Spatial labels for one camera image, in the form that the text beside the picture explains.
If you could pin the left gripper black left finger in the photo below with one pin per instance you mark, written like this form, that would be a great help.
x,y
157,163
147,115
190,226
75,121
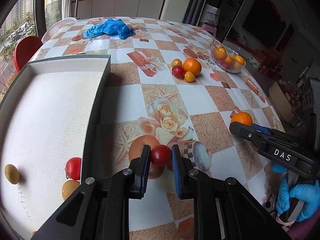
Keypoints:
x,y
140,171

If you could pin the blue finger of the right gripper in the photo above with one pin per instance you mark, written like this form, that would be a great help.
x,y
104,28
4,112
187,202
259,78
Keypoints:
x,y
261,129

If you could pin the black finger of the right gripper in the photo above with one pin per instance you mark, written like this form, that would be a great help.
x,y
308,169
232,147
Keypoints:
x,y
247,132

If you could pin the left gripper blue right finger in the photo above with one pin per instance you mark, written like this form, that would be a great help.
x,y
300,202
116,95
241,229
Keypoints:
x,y
180,168

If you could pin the red cherry tomato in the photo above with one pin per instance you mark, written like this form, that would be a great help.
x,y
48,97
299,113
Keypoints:
x,y
161,155

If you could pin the yellow cherry tomato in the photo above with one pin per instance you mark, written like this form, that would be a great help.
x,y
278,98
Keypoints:
x,y
176,62
189,77

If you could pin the large orange mandarin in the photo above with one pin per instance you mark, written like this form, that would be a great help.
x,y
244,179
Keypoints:
x,y
193,66

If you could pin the blue gloved right hand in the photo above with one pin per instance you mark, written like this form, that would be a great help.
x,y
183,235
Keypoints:
x,y
308,193

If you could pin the red tomato in tray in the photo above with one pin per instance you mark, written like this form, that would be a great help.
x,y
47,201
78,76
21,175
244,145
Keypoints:
x,y
73,168

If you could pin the yellowish kiwi fruit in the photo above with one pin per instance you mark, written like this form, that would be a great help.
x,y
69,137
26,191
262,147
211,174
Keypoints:
x,y
68,188

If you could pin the oranges in bowl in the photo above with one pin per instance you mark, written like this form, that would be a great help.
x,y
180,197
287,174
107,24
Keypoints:
x,y
228,57

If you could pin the patterned checkered tablecloth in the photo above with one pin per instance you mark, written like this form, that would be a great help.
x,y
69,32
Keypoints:
x,y
144,103

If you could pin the glass fruit bowl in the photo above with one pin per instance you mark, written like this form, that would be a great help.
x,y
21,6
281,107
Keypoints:
x,y
226,58

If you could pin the dark green tray box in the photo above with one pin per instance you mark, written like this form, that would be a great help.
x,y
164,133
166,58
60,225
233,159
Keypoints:
x,y
45,116

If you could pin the pink plastic stool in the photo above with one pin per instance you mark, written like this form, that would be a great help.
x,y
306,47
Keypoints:
x,y
209,28

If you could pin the yellowish kiwi at edge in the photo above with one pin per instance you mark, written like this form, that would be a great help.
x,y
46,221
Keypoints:
x,y
12,174

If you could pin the white paper bag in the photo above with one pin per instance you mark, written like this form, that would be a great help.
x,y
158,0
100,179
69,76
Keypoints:
x,y
210,15

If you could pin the blue crumpled gloves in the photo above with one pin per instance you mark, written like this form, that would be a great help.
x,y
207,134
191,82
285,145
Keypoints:
x,y
110,27

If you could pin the red chair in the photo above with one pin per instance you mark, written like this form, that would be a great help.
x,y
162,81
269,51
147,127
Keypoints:
x,y
24,51

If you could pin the white chair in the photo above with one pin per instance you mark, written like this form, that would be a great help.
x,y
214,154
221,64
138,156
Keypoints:
x,y
56,27

